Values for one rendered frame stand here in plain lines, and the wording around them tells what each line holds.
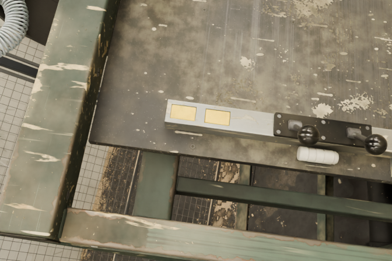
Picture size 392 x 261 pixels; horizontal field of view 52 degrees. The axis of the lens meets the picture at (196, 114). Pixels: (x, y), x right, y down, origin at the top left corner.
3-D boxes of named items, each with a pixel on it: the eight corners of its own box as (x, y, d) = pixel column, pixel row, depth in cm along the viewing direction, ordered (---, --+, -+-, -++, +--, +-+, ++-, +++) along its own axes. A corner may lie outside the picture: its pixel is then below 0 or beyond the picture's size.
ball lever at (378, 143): (358, 143, 83) (389, 158, 70) (339, 140, 83) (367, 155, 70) (361, 124, 82) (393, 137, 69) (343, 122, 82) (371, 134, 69)
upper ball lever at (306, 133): (300, 134, 83) (320, 150, 69) (282, 132, 83) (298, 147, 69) (303, 116, 82) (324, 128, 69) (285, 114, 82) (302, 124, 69)
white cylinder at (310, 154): (296, 162, 84) (333, 166, 84) (300, 158, 81) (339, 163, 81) (296, 148, 85) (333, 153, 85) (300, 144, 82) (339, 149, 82)
